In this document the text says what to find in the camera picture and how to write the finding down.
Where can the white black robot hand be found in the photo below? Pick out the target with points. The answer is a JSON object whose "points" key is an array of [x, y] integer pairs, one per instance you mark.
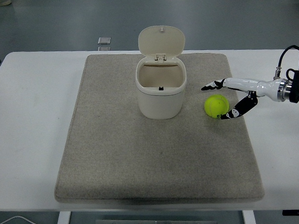
{"points": [[246, 84]]}

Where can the yellow tennis ball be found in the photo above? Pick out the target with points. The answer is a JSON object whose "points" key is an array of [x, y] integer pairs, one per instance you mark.
{"points": [[216, 106]]}

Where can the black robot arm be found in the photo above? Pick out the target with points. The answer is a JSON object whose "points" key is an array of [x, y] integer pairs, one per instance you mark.
{"points": [[297, 86]]}

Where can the cream bin with hinged lid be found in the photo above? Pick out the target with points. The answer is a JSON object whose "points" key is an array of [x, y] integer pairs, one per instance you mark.
{"points": [[160, 99]]}

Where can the beige fabric mat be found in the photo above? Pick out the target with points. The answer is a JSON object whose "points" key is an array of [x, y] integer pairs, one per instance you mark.
{"points": [[151, 153]]}

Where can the white table leg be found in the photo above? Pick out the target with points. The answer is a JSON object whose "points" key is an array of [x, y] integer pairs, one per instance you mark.
{"points": [[249, 219], [62, 223]]}

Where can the black table control panel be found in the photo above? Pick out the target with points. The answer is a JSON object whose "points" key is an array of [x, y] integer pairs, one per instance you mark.
{"points": [[295, 212]]}

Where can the silver floor socket plate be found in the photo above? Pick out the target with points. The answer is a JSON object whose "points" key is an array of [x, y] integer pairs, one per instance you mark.
{"points": [[104, 48], [104, 40]]}

